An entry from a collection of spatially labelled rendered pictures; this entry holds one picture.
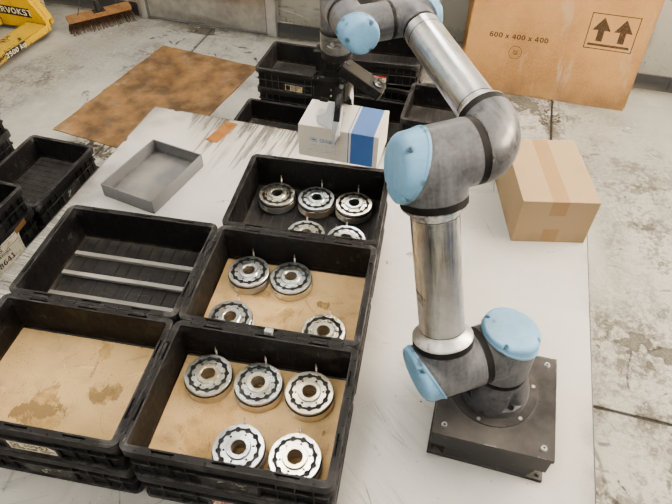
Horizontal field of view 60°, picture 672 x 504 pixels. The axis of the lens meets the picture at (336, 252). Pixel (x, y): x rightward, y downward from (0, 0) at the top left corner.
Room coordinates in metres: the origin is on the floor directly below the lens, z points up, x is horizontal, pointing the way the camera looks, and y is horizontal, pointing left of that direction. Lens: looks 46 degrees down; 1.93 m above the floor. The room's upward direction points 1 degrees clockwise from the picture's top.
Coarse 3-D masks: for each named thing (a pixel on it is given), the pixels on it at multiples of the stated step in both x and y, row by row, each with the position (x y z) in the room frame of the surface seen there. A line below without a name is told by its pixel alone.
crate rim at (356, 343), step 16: (304, 240) 1.00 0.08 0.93; (320, 240) 1.00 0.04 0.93; (336, 240) 1.00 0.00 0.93; (208, 256) 0.94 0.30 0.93; (368, 272) 0.90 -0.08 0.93; (192, 288) 0.84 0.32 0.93; (368, 288) 0.85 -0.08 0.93; (192, 320) 0.75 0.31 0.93; (208, 320) 0.75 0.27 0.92; (224, 320) 0.75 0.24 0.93; (288, 336) 0.71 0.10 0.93; (304, 336) 0.71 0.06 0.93; (320, 336) 0.71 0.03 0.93
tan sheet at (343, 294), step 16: (224, 272) 0.97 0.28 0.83; (320, 272) 0.98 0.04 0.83; (224, 288) 0.92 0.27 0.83; (320, 288) 0.93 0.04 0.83; (336, 288) 0.93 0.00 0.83; (352, 288) 0.93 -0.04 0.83; (256, 304) 0.87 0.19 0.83; (272, 304) 0.87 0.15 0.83; (288, 304) 0.87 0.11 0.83; (304, 304) 0.88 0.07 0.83; (320, 304) 0.88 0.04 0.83; (336, 304) 0.88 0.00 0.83; (352, 304) 0.88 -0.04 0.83; (256, 320) 0.82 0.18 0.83; (272, 320) 0.83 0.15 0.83; (288, 320) 0.83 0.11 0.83; (304, 320) 0.83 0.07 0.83; (352, 320) 0.83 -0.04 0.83; (352, 336) 0.78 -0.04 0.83
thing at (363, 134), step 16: (320, 112) 1.24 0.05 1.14; (352, 112) 1.24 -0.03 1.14; (368, 112) 1.24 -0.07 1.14; (384, 112) 1.24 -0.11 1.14; (304, 128) 1.18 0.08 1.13; (320, 128) 1.17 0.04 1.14; (352, 128) 1.17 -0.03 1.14; (368, 128) 1.17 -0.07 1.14; (384, 128) 1.20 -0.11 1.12; (304, 144) 1.18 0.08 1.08; (320, 144) 1.17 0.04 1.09; (336, 144) 1.16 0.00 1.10; (352, 144) 1.15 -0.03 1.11; (368, 144) 1.14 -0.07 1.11; (384, 144) 1.22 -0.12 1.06; (336, 160) 1.16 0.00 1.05; (352, 160) 1.15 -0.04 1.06; (368, 160) 1.14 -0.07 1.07
